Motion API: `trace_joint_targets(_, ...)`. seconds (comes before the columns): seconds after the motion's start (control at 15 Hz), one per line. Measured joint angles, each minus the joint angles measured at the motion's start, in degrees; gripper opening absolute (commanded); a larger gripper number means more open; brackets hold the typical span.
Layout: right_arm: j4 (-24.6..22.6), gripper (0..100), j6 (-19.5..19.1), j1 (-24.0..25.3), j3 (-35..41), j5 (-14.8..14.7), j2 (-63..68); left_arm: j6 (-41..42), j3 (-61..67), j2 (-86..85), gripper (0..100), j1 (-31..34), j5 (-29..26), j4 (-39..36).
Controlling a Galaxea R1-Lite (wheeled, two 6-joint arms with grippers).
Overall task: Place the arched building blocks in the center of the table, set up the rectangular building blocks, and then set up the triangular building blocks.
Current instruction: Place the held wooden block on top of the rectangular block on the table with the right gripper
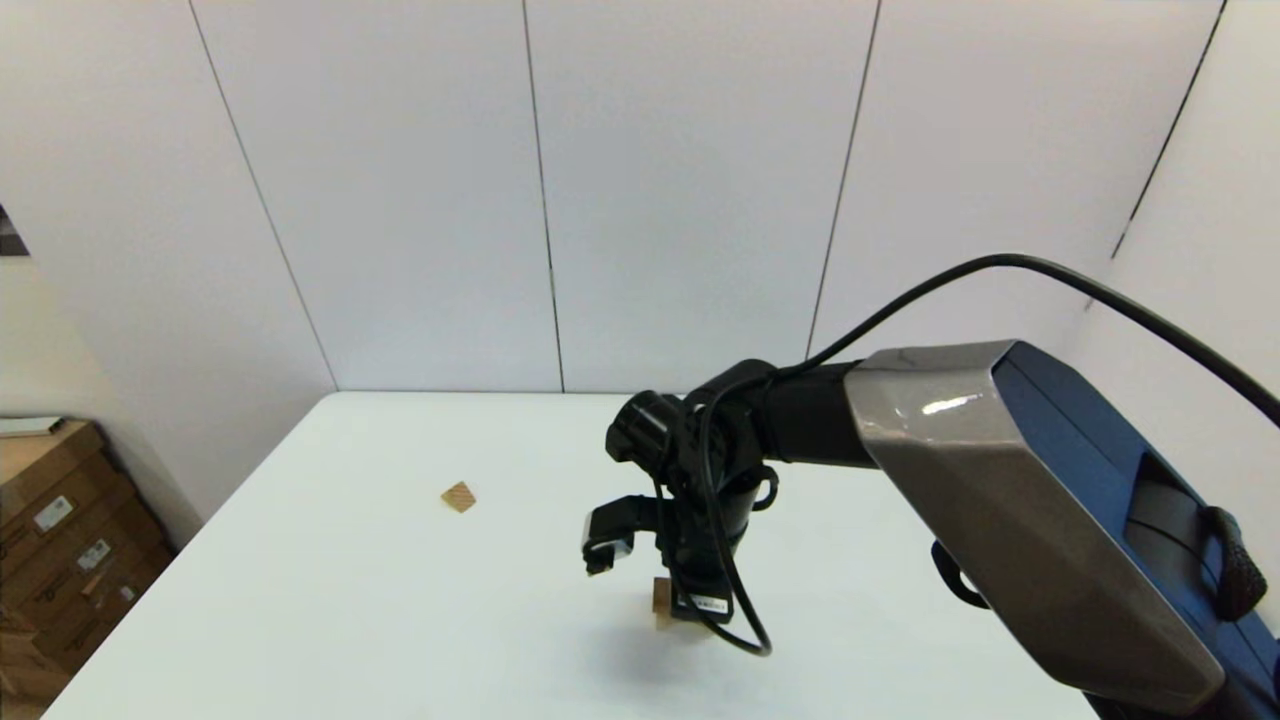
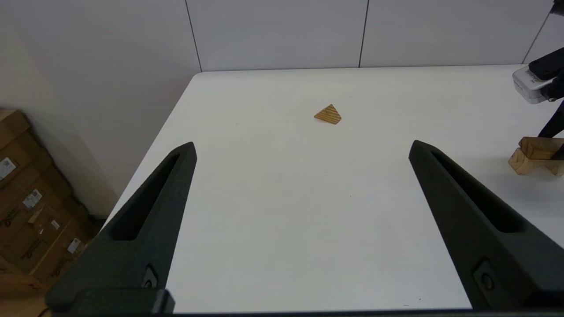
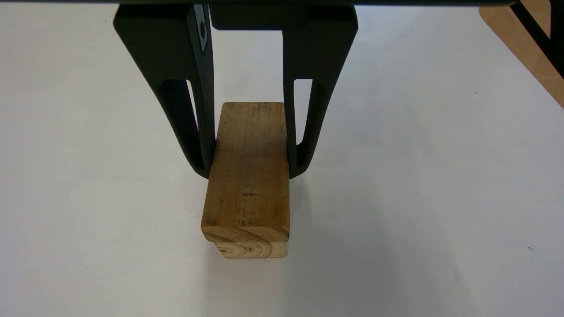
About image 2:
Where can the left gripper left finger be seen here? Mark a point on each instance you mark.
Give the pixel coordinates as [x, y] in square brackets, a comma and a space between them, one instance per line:
[141, 229]

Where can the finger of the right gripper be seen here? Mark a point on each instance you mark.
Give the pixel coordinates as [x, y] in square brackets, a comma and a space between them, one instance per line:
[560, 155]
[554, 125]

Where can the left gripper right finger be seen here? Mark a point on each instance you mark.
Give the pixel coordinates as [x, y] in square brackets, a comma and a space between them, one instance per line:
[484, 229]

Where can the rectangular wooden building block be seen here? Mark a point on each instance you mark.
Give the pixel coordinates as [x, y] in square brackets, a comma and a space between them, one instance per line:
[539, 147]

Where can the arched wooden building block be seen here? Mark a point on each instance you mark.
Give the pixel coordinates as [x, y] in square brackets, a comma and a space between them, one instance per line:
[524, 165]

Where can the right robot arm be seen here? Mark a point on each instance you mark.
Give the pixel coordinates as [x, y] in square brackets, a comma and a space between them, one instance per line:
[560, 5]

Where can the triangular wooden building block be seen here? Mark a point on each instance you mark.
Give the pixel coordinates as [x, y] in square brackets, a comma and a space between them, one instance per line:
[328, 115]

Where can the cardboard box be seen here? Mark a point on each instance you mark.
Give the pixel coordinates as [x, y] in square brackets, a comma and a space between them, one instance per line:
[13, 288]
[44, 246]
[22, 176]

